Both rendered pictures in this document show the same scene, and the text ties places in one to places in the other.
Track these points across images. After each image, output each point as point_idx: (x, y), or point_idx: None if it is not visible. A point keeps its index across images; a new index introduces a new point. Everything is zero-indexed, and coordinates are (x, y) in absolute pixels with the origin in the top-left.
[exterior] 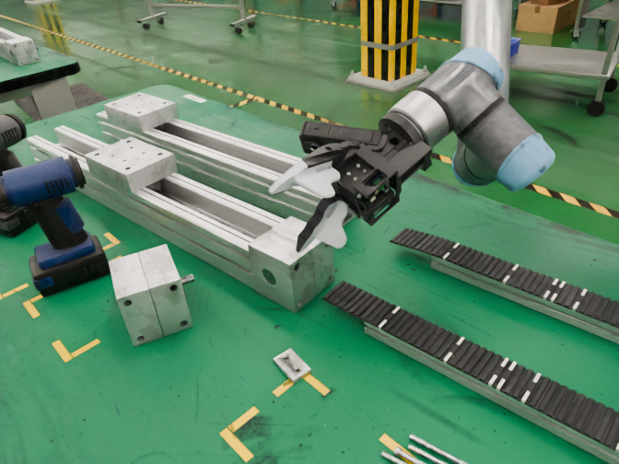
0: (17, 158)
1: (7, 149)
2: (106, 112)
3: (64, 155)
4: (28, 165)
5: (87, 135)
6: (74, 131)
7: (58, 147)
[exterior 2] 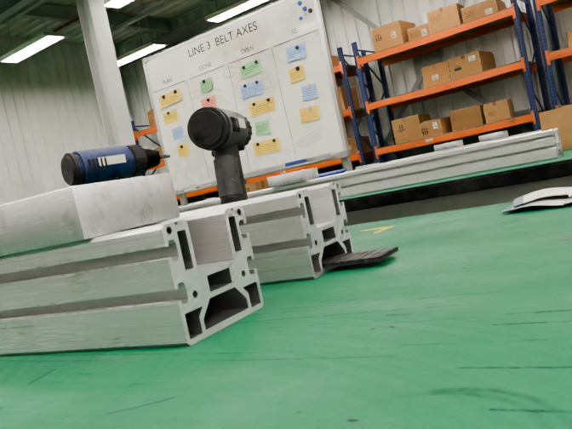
0: (216, 170)
1: (215, 152)
2: (173, 196)
3: (201, 208)
4: (104, 147)
5: (196, 211)
6: (243, 202)
7: (231, 203)
